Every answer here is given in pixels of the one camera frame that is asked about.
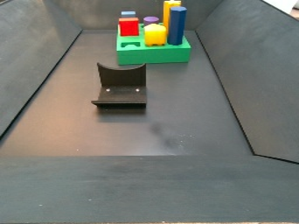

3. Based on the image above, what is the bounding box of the green shape sorter base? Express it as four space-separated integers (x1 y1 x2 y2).
116 24 192 65

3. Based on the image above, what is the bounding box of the yellow pentagon block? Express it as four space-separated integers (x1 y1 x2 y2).
144 24 166 46

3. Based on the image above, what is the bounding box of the red square block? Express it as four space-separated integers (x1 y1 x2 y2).
117 17 139 37

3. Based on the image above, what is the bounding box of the purple cylinder block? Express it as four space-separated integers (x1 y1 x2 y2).
144 17 159 25

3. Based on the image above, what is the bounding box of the light blue square block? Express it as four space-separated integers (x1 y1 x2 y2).
120 10 136 18

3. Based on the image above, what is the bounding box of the black curved fixture stand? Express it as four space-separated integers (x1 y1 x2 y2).
91 63 147 107

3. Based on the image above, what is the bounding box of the dark blue hexagon block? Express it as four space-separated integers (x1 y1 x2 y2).
167 6 187 46

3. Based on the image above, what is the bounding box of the orange star block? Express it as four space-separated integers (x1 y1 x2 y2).
163 0 183 36

